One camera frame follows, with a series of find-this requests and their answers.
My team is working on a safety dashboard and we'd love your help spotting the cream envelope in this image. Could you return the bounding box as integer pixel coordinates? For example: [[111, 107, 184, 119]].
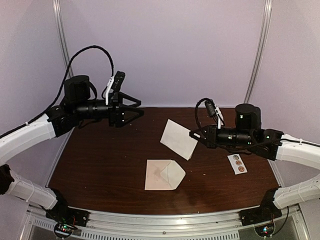
[[144, 159, 186, 191]]

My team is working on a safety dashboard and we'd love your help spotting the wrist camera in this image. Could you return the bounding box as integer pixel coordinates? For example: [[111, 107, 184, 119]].
[[102, 71, 126, 106], [204, 99, 225, 129]]

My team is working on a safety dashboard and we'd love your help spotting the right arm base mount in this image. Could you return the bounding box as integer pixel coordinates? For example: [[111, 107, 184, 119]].
[[239, 206, 282, 238]]

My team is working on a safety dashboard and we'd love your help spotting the left black braided cable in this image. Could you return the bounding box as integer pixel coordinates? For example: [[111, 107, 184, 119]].
[[0, 44, 116, 138]]

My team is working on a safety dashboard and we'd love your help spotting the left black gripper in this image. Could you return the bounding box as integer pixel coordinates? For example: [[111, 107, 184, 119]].
[[74, 92, 144, 128]]

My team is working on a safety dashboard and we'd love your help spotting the aluminium frame post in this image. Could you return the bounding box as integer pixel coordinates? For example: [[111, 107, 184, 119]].
[[243, 0, 273, 104], [51, 0, 83, 108]]

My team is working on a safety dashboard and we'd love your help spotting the right black camera cable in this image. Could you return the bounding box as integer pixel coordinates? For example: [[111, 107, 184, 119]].
[[194, 97, 215, 136]]

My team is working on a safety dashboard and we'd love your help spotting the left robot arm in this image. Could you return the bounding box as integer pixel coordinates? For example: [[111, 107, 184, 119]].
[[0, 71, 144, 222]]

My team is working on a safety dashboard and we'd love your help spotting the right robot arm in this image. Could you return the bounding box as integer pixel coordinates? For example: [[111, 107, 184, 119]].
[[189, 97, 320, 221]]

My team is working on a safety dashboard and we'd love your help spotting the left aluminium frame post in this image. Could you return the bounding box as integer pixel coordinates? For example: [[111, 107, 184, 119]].
[[51, 0, 83, 108]]

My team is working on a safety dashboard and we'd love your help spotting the right aluminium frame post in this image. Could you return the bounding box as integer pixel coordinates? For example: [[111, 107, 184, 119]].
[[243, 0, 273, 104]]

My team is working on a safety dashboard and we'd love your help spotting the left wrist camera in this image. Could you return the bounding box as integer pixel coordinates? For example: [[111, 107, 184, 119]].
[[102, 71, 126, 106]]

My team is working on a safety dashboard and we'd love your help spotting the white letter paper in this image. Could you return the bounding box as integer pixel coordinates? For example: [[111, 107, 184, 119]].
[[160, 119, 198, 161]]

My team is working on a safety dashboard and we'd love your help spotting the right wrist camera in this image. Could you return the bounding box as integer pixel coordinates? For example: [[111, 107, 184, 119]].
[[204, 99, 225, 129]]

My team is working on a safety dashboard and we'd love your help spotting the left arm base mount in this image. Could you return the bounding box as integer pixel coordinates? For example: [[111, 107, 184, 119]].
[[42, 207, 90, 239]]

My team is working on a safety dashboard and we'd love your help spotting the sticker strip with seals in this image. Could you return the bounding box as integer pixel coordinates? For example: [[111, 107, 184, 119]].
[[227, 154, 248, 175]]

